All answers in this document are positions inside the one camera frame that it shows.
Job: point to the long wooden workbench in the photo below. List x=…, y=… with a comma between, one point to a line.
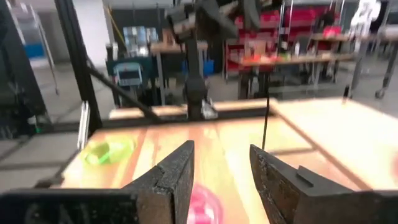
x=295, y=59

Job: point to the small wooden workbench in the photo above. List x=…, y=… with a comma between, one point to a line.
x=174, y=48

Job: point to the black metal frame post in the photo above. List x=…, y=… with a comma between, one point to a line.
x=77, y=62

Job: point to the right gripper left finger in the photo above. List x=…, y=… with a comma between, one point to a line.
x=168, y=193

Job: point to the red storage rack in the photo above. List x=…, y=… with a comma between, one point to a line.
x=270, y=21

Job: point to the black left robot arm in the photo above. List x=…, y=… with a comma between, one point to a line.
x=195, y=81

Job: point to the pink translucent plastic plate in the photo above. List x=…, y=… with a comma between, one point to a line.
x=203, y=205

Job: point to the teal equipment cart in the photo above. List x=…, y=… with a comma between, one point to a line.
x=129, y=73

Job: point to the white humanoid robot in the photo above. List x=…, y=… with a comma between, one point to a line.
x=365, y=15

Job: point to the green translucent plastic plate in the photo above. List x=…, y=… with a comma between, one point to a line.
x=109, y=152

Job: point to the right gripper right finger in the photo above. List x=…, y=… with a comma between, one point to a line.
x=276, y=186

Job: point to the black cabinet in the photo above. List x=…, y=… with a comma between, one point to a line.
x=18, y=77

